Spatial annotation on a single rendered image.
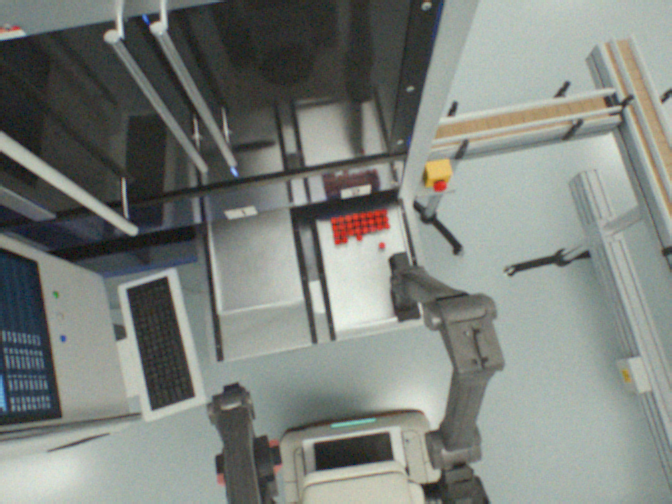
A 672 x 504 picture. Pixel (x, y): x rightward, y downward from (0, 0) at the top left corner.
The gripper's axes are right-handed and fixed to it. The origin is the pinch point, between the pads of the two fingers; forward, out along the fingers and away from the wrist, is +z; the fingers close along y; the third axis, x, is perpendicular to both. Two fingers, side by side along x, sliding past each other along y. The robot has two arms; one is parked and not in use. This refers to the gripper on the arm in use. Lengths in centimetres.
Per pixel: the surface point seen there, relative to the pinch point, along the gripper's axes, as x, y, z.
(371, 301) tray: 8.3, 7.0, 4.1
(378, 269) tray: 4.2, 16.1, 2.2
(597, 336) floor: -97, 4, 96
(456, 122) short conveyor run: -29, 54, -13
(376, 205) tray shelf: 0.6, 36.4, -2.0
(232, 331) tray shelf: 51, 6, 4
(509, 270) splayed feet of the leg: -65, 40, 84
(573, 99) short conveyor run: -66, 54, -14
